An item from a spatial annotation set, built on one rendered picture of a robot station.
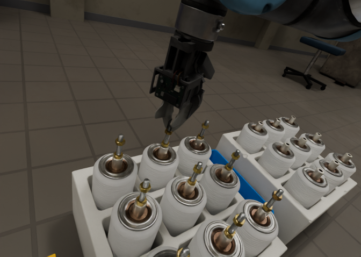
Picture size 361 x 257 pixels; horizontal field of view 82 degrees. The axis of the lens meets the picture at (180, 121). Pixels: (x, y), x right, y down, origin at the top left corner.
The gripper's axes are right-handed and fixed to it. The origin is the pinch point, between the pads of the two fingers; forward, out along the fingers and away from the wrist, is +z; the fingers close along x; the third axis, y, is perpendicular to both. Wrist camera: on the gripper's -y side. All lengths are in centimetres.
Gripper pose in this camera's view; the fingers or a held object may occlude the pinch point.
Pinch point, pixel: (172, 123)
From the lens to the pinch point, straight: 48.0
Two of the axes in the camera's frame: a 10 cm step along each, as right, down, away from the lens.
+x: 8.4, 4.6, -2.7
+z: -2.7, 8.0, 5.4
